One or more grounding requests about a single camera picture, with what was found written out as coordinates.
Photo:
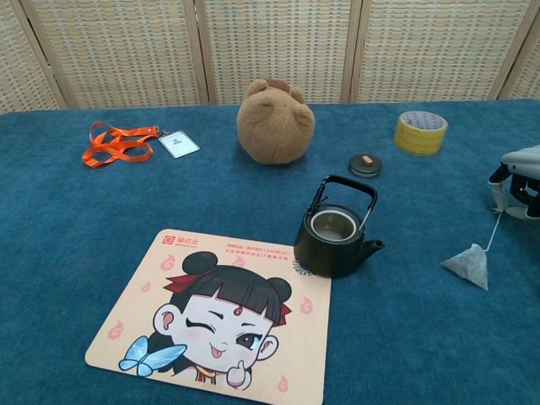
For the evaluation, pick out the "brown plush capybara toy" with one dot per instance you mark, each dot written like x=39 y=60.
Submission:
x=274 y=126

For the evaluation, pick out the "woven bamboo folding screen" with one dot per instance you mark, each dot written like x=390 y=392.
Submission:
x=274 y=50

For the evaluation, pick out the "pyramid tea bag green tag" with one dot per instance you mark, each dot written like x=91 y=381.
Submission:
x=470 y=266

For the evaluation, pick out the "yellow packing tape roll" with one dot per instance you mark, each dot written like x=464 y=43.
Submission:
x=417 y=141

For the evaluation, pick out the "blue carpet table cover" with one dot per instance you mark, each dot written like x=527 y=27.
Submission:
x=401 y=346

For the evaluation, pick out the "white ID badge card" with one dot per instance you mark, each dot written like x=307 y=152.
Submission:
x=179 y=144

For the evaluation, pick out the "cartoon girl mouse pad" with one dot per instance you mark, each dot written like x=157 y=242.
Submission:
x=211 y=320

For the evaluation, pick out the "black teapot lid wooden knob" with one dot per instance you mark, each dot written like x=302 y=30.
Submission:
x=363 y=166

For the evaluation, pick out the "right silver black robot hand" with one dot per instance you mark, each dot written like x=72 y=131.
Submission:
x=525 y=169

